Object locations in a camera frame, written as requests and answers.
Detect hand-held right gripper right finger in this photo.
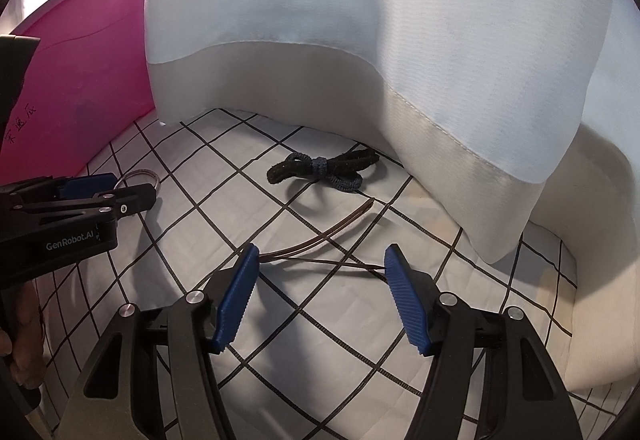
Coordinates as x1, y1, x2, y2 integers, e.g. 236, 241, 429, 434
384, 244, 583, 440

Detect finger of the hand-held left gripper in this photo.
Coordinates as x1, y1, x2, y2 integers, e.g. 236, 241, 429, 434
0, 174, 118, 205
15, 184, 156, 227

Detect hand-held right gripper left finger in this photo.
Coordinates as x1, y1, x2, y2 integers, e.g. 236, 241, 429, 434
60, 242, 261, 440

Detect small metal ring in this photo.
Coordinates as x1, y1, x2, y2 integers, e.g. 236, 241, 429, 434
114, 169, 162, 195

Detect brown hair pin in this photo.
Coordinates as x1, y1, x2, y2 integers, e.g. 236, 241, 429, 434
260, 256, 390, 279
257, 197, 376, 263

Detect pink plastic bin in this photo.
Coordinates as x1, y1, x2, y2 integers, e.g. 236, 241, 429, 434
0, 0, 158, 185

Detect person's left hand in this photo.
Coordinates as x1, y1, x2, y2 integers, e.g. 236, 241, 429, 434
0, 280, 47, 391

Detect white black checkered cloth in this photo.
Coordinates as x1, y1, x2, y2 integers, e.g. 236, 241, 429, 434
30, 107, 601, 440

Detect white curtain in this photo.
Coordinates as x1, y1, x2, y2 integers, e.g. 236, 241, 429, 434
20, 0, 640, 391

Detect black hair tie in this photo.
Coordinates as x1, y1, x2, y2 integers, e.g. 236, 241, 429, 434
266, 146, 380, 193

